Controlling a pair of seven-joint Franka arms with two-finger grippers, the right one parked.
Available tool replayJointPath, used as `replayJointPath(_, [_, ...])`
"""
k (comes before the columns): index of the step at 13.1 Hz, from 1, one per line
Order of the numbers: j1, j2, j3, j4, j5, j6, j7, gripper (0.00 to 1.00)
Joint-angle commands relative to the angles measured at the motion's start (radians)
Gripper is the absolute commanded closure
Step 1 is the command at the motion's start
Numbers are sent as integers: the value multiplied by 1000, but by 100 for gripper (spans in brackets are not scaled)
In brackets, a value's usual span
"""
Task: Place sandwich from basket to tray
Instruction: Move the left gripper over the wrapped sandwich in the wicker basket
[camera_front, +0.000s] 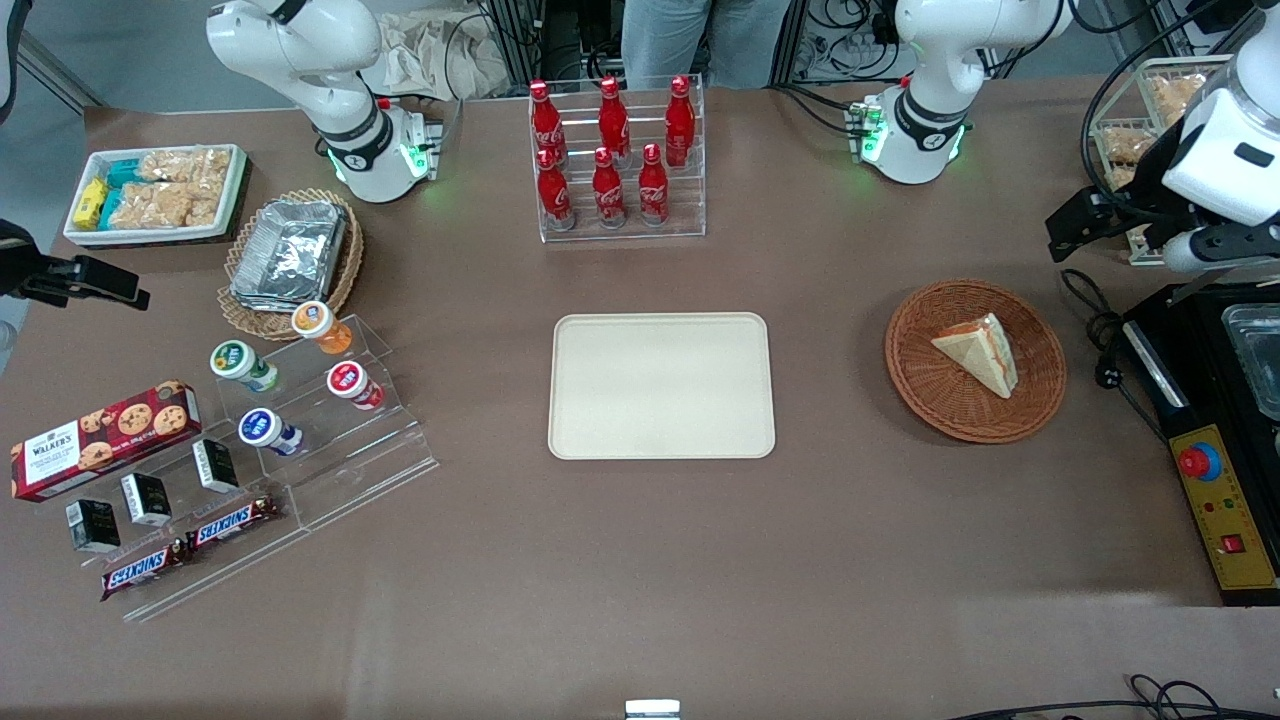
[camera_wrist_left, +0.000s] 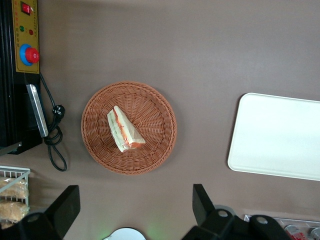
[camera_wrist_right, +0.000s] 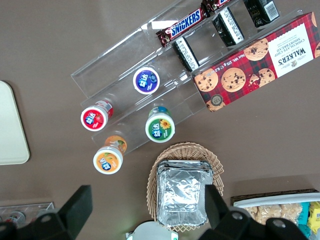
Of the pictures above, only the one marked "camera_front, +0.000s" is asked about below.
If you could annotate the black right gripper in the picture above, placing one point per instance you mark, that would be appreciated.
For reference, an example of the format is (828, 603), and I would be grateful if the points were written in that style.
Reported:
(14, 262)

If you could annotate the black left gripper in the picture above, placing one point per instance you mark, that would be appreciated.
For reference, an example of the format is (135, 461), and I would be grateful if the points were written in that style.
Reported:
(1146, 174)

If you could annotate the triangular sandwich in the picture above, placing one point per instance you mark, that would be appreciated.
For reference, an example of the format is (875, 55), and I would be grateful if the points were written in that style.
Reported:
(980, 355)

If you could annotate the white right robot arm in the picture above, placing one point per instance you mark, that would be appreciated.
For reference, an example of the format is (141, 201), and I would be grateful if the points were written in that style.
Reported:
(340, 110)

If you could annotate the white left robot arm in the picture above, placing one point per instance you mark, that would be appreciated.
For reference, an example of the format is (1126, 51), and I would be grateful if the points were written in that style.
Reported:
(925, 110)

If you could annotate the oval tan wicker basket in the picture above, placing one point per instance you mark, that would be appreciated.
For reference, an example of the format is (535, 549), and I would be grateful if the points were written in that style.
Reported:
(350, 260)

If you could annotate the round brown wicker basket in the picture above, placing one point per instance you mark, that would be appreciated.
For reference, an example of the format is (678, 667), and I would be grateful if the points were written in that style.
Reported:
(925, 385)

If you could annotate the beige plastic tray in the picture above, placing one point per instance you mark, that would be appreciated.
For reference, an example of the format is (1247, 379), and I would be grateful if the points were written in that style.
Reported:
(660, 385)

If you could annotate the teal snack packet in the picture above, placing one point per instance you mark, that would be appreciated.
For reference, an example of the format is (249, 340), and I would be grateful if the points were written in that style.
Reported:
(122, 174)
(110, 208)

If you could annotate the yellow snack packet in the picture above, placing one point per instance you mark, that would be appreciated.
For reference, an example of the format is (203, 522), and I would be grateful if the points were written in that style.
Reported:
(90, 203)

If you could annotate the clear snack bag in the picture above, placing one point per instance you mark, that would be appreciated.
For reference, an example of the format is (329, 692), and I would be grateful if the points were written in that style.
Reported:
(1175, 98)
(1125, 150)

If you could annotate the clear rice cracker bag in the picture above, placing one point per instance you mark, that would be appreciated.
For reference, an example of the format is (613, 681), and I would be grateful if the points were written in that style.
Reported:
(165, 208)
(185, 165)

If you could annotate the green lid yoghurt cup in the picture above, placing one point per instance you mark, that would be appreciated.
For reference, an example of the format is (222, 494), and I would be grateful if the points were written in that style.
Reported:
(238, 362)

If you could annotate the white rectangular snack bin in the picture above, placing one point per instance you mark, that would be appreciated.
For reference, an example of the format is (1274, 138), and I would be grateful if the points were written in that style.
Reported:
(238, 190)

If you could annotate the red Walkers cookie box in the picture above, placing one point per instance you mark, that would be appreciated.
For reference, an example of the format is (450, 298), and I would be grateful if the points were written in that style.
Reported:
(100, 440)

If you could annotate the stacked foil trays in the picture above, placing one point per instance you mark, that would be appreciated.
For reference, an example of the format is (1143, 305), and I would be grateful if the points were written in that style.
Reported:
(290, 255)

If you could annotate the clear glass container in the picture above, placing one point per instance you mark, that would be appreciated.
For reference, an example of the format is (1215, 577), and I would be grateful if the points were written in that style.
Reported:
(1255, 355)

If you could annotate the black machine with yellow panel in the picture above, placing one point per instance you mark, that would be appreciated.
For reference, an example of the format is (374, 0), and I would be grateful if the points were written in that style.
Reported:
(1200, 400)

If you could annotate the small black box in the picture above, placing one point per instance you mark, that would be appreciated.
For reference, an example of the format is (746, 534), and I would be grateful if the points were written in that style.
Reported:
(94, 525)
(146, 498)
(216, 465)

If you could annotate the orange lid yoghurt cup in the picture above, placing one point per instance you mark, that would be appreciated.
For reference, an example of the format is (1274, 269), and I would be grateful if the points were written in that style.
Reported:
(320, 325)

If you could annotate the blue lid yoghurt cup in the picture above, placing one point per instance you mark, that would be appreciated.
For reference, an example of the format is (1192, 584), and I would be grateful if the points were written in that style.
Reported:
(265, 430)

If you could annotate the red emergency stop button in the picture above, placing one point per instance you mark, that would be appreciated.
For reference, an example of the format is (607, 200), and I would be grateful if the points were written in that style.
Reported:
(1198, 461)

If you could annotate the red lid yoghurt cup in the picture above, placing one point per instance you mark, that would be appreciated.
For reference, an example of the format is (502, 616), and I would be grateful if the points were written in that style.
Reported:
(350, 382)

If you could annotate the Snickers chocolate bar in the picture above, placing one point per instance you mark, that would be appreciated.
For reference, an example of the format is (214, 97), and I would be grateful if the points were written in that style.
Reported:
(145, 570)
(232, 523)

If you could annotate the clear acrylic stepped snack stand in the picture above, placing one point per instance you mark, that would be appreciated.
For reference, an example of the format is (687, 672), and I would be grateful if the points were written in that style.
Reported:
(250, 560)

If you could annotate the clear acrylic stepped cup stand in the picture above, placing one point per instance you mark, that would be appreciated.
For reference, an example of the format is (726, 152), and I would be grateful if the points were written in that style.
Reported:
(380, 450)

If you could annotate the crumpled beige cloth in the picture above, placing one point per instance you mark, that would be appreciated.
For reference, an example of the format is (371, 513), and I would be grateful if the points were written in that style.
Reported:
(425, 55)

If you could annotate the clear acrylic bottle rack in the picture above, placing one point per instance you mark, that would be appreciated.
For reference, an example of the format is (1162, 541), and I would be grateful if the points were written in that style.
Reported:
(690, 205)

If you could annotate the red cola bottle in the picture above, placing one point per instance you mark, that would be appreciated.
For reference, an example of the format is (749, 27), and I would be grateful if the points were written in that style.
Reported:
(546, 120)
(613, 120)
(680, 120)
(608, 195)
(555, 195)
(653, 190)

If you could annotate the person legs in jeans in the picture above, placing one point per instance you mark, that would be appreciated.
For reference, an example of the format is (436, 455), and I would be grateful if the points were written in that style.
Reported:
(700, 40)

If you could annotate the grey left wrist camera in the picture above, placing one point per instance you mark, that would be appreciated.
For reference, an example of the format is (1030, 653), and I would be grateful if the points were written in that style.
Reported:
(1205, 250)

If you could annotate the aluminium frame post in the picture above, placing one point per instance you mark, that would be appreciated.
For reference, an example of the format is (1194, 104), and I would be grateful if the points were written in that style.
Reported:
(520, 35)

